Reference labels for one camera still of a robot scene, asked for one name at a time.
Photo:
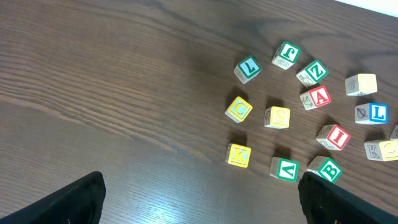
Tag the green Z wooden block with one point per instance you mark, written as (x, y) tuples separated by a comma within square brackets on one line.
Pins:
[(312, 74)]

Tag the red A wooden block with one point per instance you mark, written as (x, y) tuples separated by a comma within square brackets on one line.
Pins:
[(315, 98)]

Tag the yellow 6 wooden block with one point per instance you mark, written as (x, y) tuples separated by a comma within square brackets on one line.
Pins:
[(361, 84)]

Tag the red I wooden block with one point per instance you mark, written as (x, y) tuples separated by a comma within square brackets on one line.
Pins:
[(333, 137)]

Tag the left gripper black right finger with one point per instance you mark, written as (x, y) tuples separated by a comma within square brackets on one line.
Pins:
[(324, 202)]

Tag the yellow S wooden block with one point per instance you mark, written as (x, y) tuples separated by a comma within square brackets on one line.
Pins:
[(277, 117)]

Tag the green B wooden block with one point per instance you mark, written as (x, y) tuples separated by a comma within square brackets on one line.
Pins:
[(326, 168)]

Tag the yellow Q wooden block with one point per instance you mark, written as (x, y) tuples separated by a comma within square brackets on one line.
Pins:
[(381, 150)]

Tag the yellow C wooden block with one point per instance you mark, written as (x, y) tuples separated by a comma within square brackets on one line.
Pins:
[(238, 110)]

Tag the green V wooden block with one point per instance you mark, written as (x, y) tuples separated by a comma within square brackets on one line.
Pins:
[(284, 169)]

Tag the blue L wooden block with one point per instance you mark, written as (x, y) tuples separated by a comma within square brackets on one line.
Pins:
[(372, 113)]

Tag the yellow K wooden block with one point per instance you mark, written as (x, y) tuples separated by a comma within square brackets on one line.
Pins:
[(238, 155)]

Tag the green J wooden block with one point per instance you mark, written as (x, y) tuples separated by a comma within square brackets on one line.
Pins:
[(286, 55)]

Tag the green 7 wooden block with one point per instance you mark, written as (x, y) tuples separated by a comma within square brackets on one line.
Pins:
[(247, 69)]

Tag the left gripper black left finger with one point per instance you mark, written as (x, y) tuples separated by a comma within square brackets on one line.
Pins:
[(80, 202)]

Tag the blue P wooden block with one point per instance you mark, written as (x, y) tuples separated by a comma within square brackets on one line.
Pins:
[(394, 134)]

